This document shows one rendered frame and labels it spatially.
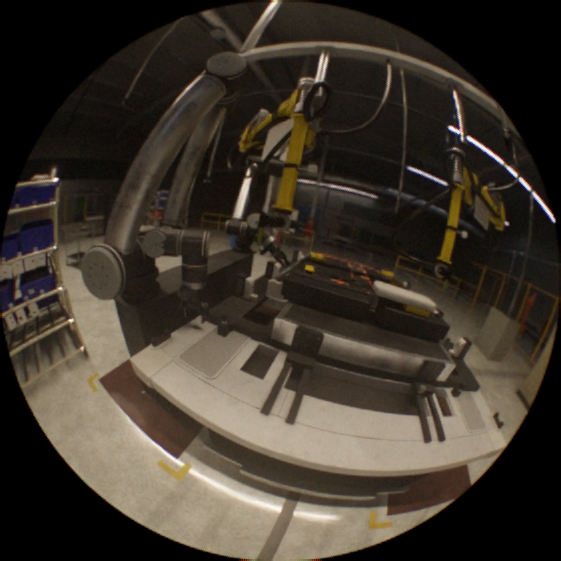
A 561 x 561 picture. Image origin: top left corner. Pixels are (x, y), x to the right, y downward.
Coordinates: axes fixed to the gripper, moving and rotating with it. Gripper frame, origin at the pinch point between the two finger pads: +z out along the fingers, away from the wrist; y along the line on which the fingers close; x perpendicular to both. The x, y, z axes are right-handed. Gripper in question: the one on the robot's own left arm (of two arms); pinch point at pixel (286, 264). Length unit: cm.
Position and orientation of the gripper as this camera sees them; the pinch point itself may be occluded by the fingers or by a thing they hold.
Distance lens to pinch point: 115.8
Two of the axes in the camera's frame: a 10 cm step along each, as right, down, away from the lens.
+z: 6.0, 8.0, 0.2
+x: -7.4, 5.4, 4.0
